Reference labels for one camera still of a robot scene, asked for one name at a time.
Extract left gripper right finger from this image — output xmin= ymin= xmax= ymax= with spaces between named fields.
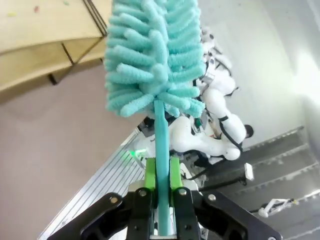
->
xmin=170 ymin=157 xmax=282 ymax=240

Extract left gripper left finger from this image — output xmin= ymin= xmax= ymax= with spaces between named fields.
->
xmin=47 ymin=157 xmax=158 ymax=240

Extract teal microfiber duster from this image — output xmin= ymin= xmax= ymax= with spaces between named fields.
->
xmin=103 ymin=0 xmax=207 ymax=237

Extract grooved aluminium mounting plate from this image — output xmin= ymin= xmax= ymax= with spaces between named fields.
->
xmin=37 ymin=122 xmax=157 ymax=240

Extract small white box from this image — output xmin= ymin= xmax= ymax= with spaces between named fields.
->
xmin=243 ymin=162 xmax=255 ymax=180

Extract white chair base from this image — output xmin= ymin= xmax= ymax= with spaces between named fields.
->
xmin=258 ymin=197 xmax=300 ymax=218

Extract dark-haired person head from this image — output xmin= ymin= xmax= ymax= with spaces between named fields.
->
xmin=243 ymin=124 xmax=255 ymax=139

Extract grey aluminium frame rails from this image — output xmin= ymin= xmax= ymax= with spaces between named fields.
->
xmin=199 ymin=124 xmax=320 ymax=213

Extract wooden shelf black metal frame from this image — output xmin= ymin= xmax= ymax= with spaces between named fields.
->
xmin=0 ymin=0 xmax=113 ymax=106

